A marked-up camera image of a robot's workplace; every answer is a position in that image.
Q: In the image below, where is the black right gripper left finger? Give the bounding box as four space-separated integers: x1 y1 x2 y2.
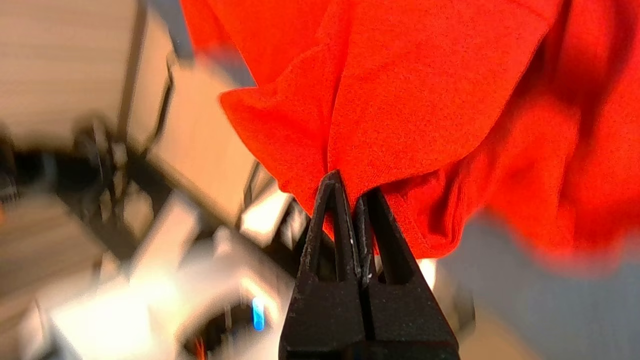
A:
279 170 367 357

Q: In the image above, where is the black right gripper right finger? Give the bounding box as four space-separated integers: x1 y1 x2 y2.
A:
353 187 460 346

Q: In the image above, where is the black base frame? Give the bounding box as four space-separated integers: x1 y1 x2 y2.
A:
0 115 181 261

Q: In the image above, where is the red t-shirt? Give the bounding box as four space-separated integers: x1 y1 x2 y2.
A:
180 0 640 273

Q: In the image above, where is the blue-grey bed sheet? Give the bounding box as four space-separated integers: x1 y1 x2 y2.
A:
150 0 640 360

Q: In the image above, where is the white black-rimmed robot base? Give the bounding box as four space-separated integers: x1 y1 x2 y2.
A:
15 190 476 360

